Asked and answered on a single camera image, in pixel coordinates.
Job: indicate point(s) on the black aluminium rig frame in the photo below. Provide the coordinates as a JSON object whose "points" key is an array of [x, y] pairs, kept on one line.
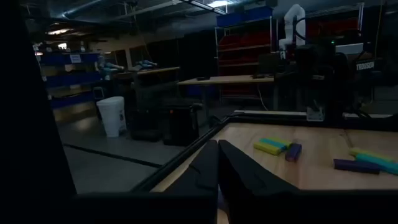
{"points": [[186, 152]]}

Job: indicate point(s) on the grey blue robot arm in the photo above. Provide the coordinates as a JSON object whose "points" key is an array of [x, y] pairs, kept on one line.
{"points": [[146, 63], [109, 67]]}

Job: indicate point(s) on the wooden workbench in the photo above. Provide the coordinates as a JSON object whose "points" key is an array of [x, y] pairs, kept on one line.
{"points": [[149, 71]]}

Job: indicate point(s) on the shelf with blue bins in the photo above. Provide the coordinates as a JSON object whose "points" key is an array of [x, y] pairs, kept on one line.
{"points": [[70, 79]]}

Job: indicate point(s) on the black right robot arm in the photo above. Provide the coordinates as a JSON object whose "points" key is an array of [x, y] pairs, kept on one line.
{"points": [[326, 87]]}

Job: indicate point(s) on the white trash bin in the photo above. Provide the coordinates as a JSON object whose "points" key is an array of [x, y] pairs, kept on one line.
{"points": [[112, 116]]}

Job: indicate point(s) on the teal toy block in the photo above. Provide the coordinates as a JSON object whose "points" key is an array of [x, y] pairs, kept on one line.
{"points": [[381, 163], [273, 143]]}

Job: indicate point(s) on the black equipment case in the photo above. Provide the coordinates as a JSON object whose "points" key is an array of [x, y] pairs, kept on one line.
{"points": [[146, 118], [180, 123]]}

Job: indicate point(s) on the light wooden table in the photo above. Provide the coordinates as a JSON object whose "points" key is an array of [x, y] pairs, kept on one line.
{"points": [[225, 80]]}

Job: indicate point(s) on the metal shelf with red bins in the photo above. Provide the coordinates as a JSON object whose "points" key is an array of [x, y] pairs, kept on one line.
{"points": [[242, 53]]}

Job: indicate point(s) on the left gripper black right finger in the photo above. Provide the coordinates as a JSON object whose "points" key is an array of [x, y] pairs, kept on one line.
{"points": [[248, 193]]}

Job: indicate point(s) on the purple toy block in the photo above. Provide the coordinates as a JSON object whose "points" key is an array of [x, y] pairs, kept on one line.
{"points": [[293, 152], [356, 165]]}

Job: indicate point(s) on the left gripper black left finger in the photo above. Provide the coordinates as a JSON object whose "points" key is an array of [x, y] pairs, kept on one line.
{"points": [[192, 199]]}

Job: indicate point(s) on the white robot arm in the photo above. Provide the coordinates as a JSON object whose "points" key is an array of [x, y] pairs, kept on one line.
{"points": [[292, 26]]}

